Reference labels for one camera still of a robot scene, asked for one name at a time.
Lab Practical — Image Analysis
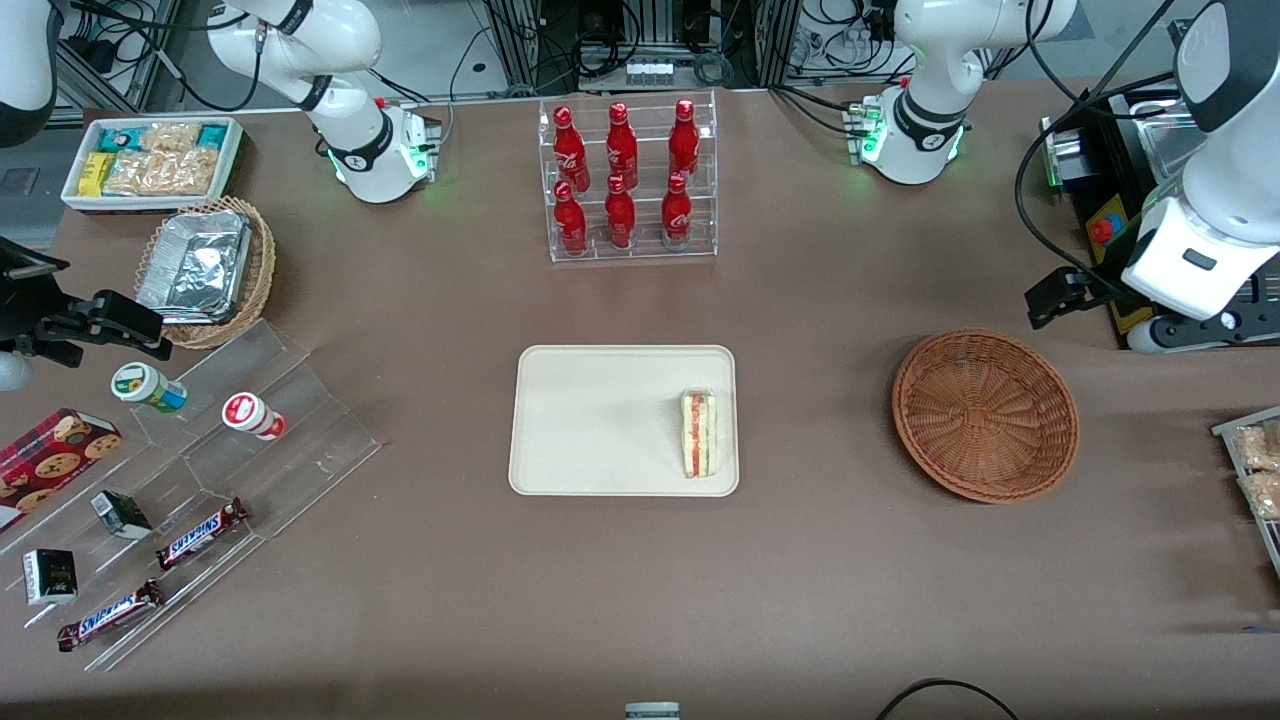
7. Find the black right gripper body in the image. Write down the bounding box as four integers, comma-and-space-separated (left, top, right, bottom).
0, 238, 101, 367

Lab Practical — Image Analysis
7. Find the triangle sandwich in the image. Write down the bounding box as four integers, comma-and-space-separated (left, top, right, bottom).
680, 388, 719, 480

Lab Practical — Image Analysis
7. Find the light wicker basket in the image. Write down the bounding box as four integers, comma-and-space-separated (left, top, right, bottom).
133, 195, 277, 350

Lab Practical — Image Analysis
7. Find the brown wicker basket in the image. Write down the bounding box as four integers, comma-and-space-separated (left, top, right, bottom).
891, 328, 1081, 504

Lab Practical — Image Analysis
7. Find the metal snack tray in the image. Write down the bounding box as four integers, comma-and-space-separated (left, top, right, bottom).
1210, 405, 1280, 581

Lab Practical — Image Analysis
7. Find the beige plastic tray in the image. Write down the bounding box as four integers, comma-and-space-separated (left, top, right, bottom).
508, 345, 740, 498

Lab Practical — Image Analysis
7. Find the green white yogurt cup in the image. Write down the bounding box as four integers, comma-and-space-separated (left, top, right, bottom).
110, 362, 188, 414

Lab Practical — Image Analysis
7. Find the aluminium foil container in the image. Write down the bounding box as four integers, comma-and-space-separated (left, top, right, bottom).
137, 210, 253, 326

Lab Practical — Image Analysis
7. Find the white rectangular snack bin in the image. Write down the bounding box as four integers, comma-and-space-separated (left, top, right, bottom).
60, 116, 246, 216

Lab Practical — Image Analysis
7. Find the steel food pan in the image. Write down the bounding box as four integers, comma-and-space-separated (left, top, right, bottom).
1133, 93, 1203, 187

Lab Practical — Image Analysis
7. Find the red white yogurt cup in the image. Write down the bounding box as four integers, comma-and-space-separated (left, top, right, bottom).
221, 392, 288, 442

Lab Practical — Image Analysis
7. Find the black food warmer machine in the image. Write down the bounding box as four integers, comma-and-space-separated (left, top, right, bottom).
1040, 85, 1280, 351

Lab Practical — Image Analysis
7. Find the clear cracker packet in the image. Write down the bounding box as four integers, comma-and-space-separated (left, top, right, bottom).
104, 150, 167, 197
160, 147, 220, 197
140, 121, 202, 154

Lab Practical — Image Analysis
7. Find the yellow snack packet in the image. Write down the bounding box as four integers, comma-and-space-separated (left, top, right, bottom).
77, 152, 117, 199

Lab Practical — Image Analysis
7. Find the red cookie box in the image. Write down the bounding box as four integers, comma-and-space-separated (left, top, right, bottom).
0, 407, 124, 534

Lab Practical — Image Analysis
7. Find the small black box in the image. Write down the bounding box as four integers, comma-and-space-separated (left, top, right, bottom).
90, 490, 153, 541
22, 548, 79, 607

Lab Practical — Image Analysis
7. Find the clear pastry packet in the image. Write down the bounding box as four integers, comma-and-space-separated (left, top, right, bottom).
1230, 424, 1280, 474
1240, 472, 1280, 522

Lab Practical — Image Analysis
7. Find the brown Snickers bar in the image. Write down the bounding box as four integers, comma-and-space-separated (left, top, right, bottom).
56, 578, 166, 653
155, 497, 249, 572

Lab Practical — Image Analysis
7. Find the clear acrylic stepped display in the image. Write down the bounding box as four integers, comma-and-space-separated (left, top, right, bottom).
0, 318, 383, 673

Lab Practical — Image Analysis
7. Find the red cola bottle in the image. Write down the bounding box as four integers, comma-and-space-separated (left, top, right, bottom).
661, 173, 693, 249
604, 176, 637, 250
553, 106, 591, 193
553, 181, 588, 257
606, 102, 639, 191
669, 99, 700, 181

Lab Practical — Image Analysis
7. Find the clear acrylic bottle rack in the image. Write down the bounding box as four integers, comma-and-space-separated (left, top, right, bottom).
538, 90, 719, 264

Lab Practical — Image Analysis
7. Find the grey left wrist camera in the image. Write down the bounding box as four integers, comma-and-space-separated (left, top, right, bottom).
1127, 306, 1280, 356

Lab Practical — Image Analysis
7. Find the black floor cable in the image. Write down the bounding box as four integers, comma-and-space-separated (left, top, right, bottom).
875, 678, 1021, 720

